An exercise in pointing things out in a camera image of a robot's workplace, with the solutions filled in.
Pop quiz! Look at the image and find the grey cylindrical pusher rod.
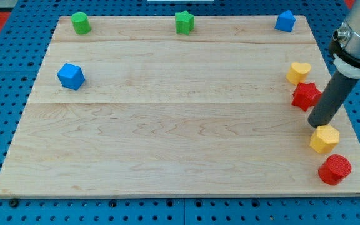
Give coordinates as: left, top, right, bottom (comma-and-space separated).
307, 54, 360, 128

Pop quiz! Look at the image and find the yellow heart block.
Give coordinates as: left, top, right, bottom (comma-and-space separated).
286, 62, 311, 85

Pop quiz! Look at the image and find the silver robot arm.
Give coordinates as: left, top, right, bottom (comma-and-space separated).
307, 1, 360, 128

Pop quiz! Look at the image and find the red star block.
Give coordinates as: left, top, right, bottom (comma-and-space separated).
291, 82, 322, 111

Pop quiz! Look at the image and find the yellow hexagon block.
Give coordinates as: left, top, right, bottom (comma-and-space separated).
309, 124, 340, 154

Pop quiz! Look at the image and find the red cylinder block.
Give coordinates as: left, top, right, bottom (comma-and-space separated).
318, 154, 352, 185

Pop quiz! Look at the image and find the blue pentagon block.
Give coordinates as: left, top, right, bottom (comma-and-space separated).
274, 10, 296, 33

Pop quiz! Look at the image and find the green star block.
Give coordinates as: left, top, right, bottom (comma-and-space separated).
175, 11, 194, 35

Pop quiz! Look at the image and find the light wooden board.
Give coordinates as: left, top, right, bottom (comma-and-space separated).
0, 16, 360, 199

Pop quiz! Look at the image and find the blue cube block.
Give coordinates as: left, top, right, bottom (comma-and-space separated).
57, 63, 85, 90

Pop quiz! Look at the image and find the green cylinder block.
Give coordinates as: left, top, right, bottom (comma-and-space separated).
71, 12, 91, 35

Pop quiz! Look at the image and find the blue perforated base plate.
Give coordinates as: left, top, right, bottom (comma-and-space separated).
0, 0, 360, 224

